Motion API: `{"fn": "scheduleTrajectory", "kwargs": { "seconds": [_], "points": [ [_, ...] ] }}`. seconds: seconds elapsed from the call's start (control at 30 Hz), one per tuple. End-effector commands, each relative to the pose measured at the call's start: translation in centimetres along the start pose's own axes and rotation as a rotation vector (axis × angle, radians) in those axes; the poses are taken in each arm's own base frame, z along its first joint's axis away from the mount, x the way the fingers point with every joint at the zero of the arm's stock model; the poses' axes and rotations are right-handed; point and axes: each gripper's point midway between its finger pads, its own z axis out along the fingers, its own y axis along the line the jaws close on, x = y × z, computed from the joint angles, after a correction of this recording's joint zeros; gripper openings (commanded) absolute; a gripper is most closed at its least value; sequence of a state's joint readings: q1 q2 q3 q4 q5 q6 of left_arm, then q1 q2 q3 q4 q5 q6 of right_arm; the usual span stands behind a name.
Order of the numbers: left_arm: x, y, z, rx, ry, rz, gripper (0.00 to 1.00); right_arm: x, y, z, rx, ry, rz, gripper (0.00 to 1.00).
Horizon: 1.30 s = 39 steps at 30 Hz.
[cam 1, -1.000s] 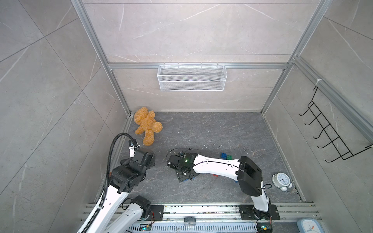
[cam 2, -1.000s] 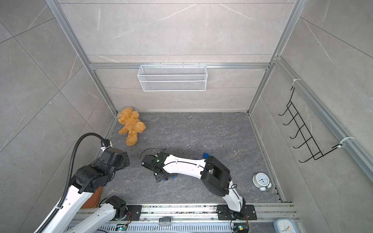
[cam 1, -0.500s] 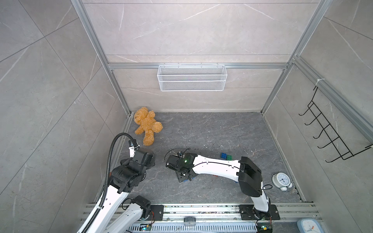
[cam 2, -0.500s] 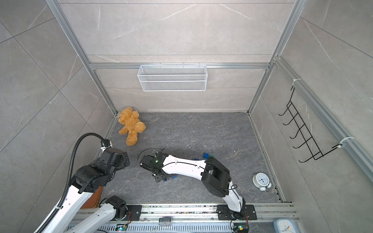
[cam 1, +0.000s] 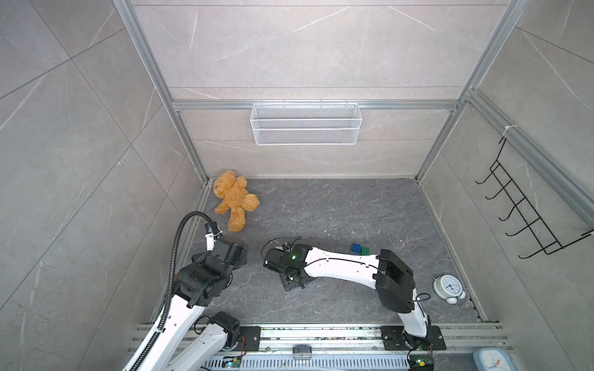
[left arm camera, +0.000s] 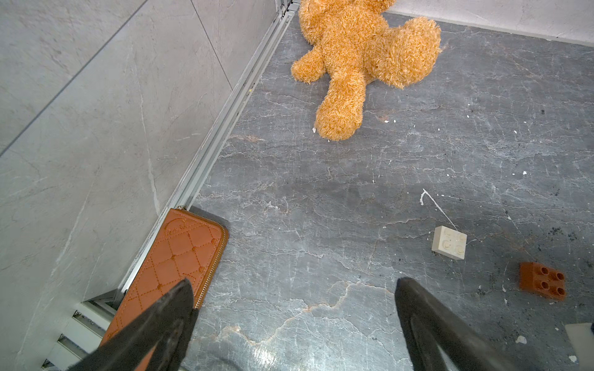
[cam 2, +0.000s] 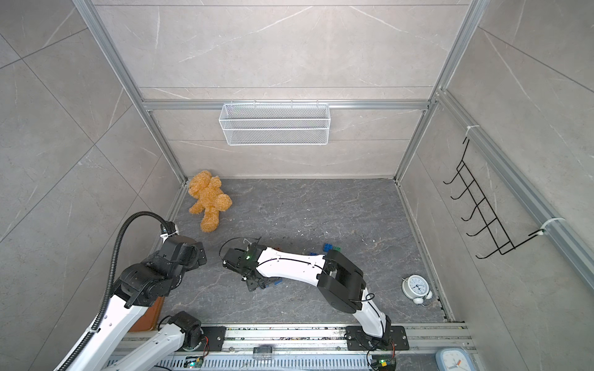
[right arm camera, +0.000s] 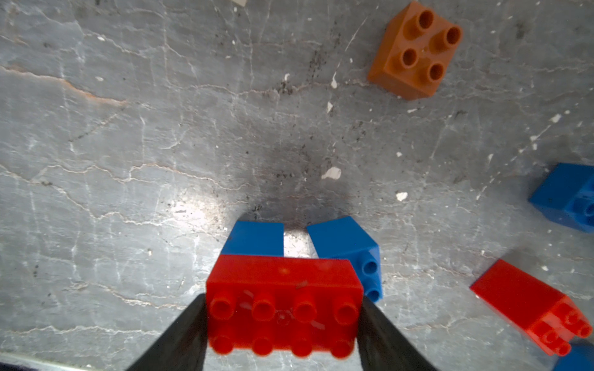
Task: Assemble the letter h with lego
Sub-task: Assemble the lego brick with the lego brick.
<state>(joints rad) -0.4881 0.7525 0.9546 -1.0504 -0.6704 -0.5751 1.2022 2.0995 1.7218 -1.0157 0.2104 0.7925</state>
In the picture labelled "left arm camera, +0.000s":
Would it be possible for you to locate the brown block at left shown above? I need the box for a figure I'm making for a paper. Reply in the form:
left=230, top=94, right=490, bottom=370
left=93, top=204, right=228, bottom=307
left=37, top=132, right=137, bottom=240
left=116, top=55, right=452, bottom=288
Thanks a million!
left=100, top=209, right=229, bottom=370

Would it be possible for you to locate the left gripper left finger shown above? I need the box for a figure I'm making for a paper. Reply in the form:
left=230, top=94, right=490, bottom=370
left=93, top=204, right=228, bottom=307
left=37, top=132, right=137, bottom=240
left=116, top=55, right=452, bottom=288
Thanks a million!
left=71, top=278, right=199, bottom=370

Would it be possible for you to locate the orange lego brick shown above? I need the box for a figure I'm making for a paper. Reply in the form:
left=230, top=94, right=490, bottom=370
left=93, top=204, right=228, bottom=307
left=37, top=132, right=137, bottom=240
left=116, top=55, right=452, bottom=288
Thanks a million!
left=519, top=262, right=567, bottom=301

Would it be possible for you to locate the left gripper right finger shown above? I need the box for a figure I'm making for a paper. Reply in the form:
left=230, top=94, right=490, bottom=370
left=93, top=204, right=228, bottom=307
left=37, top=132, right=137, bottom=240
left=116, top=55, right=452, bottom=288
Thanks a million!
left=394, top=278, right=520, bottom=370

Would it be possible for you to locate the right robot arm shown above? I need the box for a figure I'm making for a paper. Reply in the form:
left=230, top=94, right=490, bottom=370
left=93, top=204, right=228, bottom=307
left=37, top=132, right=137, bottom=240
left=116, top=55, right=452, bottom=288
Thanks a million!
left=565, top=322, right=594, bottom=370

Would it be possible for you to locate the white lego brick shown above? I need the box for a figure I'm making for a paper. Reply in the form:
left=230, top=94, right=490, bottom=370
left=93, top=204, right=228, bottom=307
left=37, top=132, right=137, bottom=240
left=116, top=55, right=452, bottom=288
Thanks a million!
left=432, top=226, right=467, bottom=260

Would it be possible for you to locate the brown teddy bear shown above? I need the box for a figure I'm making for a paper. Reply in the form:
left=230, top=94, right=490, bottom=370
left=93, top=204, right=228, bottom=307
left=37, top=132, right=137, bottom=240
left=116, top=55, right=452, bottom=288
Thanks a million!
left=291, top=1, right=441, bottom=141

